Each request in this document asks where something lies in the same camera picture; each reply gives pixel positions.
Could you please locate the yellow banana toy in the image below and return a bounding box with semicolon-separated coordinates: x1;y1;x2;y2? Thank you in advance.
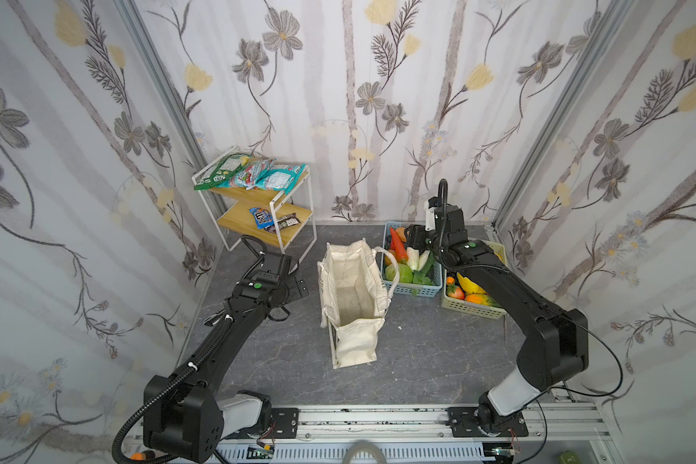
456;273;487;295

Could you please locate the cream canvas grocery bag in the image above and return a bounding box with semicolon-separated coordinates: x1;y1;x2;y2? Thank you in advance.
317;239;399;369

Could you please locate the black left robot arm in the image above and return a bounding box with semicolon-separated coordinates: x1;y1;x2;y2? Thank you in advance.
111;235;307;463

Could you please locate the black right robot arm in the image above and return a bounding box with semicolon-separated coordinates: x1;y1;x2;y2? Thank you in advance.
407;180;594;438

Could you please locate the green cucumber toy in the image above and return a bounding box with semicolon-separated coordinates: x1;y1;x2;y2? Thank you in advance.
419;251;434;276

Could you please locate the brown potato toy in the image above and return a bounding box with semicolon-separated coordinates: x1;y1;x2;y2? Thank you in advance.
396;227;407;243

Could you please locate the blue plastic vegetable basket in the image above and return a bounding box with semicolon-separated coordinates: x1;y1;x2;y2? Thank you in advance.
380;222;444;298

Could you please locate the green plastic fruit basket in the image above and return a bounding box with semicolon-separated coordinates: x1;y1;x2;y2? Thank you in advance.
441;271;508;320

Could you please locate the green cabbage toy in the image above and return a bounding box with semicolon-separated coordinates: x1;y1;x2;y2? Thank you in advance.
384;263;414;283

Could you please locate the red strawberry toy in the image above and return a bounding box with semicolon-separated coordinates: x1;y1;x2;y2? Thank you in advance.
446;284;466;301

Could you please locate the dark brown candy bar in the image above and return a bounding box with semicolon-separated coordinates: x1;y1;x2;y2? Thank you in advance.
265;213;302;234

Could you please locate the blue candy bar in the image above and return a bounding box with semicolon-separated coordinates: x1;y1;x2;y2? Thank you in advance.
249;207;275;230

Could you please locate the red teal snack packet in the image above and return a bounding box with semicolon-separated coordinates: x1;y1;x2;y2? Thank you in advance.
229;158;275;189

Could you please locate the green snack packet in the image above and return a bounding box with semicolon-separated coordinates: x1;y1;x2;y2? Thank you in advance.
194;153;249;191

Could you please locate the white wire two-tier shelf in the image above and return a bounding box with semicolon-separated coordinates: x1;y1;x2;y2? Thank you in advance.
197;165;317;264

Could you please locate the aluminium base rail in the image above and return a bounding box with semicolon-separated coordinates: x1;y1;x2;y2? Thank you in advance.
128;403;626;464

